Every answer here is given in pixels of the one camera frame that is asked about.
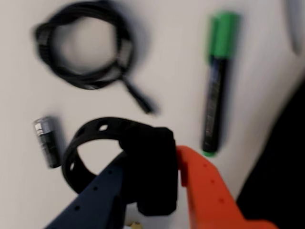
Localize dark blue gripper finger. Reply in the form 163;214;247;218
44;152;129;229

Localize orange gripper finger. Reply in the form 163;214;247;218
176;145;279;229

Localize black bike light with strap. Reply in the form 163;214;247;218
61;116;179;217

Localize black fabric bag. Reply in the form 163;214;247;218
235;78;305;229

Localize small black cylinder silver end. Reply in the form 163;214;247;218
32;116;61;169

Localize black marker with green cap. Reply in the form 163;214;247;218
201;10;241;158

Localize black braided USB-C cable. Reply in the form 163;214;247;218
32;1;159;115

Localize blue-handled scissors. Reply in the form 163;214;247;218
285;0;305;55

